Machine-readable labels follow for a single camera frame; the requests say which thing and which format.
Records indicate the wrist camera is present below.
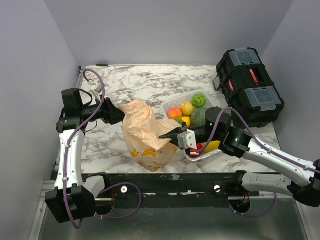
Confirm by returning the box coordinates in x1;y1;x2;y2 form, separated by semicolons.
178;130;197;150
88;79;104;102

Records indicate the yellow mango front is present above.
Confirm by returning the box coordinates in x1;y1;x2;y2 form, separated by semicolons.
203;140;221;153

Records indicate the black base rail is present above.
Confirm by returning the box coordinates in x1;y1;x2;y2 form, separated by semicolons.
96;171;259;210

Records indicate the green custard apple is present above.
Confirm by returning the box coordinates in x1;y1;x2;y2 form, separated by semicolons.
191;93;207;108

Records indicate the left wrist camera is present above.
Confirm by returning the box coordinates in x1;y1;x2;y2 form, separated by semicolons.
88;79;104;102

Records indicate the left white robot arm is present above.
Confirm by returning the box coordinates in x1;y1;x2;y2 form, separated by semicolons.
45;88;125;223

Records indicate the green grape bunch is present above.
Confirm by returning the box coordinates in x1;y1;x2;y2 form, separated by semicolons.
176;118;184;124

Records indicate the green netted melon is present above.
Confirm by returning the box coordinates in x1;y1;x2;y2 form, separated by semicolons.
190;107;207;127

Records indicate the orange peach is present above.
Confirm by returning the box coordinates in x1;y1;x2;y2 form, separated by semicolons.
167;107;183;120

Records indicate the black tool box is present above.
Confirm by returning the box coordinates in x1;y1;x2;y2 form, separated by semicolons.
212;47;285;128

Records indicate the red tomato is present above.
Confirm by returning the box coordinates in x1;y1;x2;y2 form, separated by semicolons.
188;143;203;159

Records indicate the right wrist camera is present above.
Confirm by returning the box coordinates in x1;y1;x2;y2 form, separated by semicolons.
178;130;197;150

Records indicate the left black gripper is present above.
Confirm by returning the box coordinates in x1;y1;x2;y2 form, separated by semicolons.
80;94;131;125

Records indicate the yellow lemon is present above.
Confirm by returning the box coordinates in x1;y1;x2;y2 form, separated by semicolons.
181;116;191;128

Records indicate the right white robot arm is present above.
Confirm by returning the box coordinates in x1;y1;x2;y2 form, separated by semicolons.
159;107;320;207

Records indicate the pale yellow round fruit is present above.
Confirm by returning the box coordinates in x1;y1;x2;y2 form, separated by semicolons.
180;101;195;117

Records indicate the white plastic basket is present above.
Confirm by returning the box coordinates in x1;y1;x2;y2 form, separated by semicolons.
160;89;220;162

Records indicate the orange banana-print plastic bag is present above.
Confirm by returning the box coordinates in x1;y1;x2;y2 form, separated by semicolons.
118;100;181;172

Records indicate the aluminium frame rail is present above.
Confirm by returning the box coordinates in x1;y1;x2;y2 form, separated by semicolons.
39;180;55;201

